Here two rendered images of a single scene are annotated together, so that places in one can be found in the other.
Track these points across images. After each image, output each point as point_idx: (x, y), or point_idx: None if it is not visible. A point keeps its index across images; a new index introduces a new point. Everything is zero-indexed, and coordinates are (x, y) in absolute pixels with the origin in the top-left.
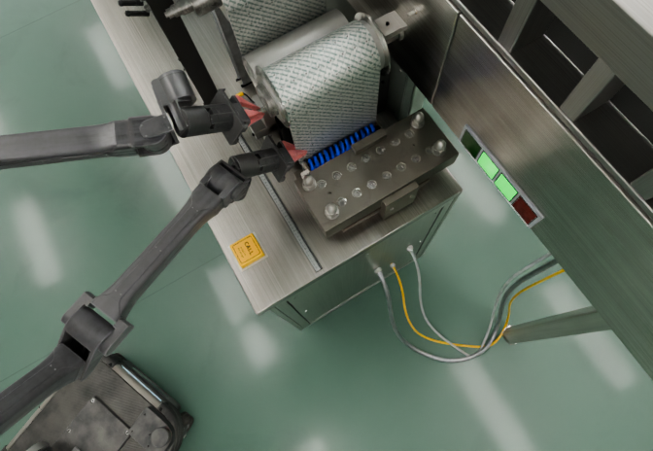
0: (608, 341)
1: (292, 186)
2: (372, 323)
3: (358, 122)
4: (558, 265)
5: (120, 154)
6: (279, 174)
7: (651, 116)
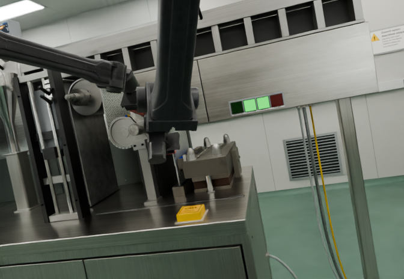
0: (398, 276)
1: (177, 199)
2: None
3: (185, 145)
4: (332, 276)
5: (102, 71)
6: (175, 143)
7: (266, 35)
